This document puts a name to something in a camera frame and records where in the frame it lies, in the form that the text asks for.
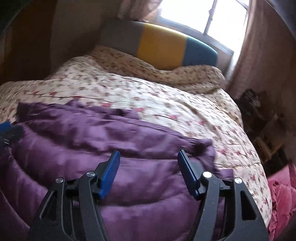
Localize cluttered wooden desk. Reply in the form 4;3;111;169
235;89;287;139

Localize floral quilt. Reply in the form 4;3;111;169
0;56;272;227

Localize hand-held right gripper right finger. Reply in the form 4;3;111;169
178;149;270;241

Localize window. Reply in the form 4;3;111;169
159;0;250;50

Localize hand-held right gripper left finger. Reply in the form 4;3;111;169
28;150;121;241

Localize grey yellow blue headboard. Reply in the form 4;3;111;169
100;20;218;70

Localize purple puffer jacket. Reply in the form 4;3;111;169
0;100;234;241

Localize pink cloth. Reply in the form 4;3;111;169
267;163;296;241

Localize long pink patterned curtain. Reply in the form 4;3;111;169
225;0;296;100

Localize brown wooden wardrobe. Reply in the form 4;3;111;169
0;0;57;84

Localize wooden chair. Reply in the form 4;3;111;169
254;130;289;168

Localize short pink patterned curtain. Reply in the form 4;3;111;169
117;0;162;21

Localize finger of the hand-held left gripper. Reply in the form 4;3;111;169
0;122;23;147

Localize floral pillow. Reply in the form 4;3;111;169
90;45;226;94

